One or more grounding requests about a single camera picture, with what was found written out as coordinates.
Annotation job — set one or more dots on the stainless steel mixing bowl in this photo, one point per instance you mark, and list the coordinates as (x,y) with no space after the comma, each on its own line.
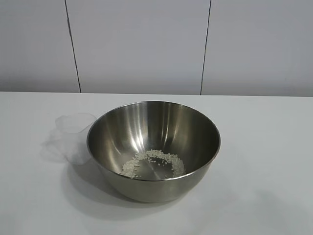
(146,127)

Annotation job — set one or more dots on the white rice grains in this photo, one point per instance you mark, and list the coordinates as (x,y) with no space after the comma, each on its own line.
(132,166)

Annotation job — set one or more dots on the clear plastic measuring cup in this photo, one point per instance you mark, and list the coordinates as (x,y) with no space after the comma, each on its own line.
(71,137)

